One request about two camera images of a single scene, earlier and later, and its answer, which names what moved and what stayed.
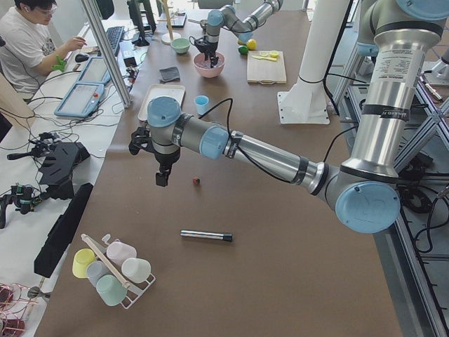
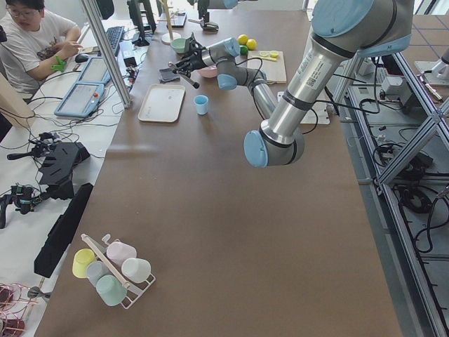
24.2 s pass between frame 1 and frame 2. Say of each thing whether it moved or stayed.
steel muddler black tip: moved
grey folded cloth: stayed
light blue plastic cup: stayed
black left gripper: moved
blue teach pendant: stayed
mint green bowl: stayed
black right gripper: moved
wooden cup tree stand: stayed
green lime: stayed
